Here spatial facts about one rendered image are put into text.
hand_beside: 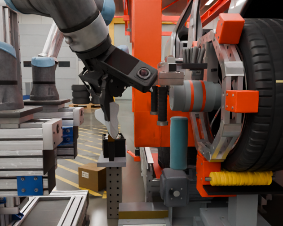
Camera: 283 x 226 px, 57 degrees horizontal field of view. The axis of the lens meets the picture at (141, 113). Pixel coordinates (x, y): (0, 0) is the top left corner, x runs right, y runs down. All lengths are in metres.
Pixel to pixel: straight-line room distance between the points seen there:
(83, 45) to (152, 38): 1.13
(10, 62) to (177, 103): 0.65
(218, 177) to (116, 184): 0.85
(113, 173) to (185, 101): 0.86
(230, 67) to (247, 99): 0.14
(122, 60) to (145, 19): 1.12
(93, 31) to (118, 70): 0.08
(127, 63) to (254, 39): 0.62
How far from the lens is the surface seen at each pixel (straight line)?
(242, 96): 0.87
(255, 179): 1.20
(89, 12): 0.45
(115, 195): 1.84
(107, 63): 0.48
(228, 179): 1.16
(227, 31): 1.02
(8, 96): 0.99
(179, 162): 1.32
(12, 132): 0.97
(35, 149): 0.96
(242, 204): 1.34
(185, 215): 1.74
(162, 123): 0.99
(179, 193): 1.49
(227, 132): 0.97
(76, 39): 0.46
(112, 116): 0.54
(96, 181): 2.29
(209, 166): 1.21
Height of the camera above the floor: 0.91
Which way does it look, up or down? 7 degrees down
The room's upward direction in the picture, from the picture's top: straight up
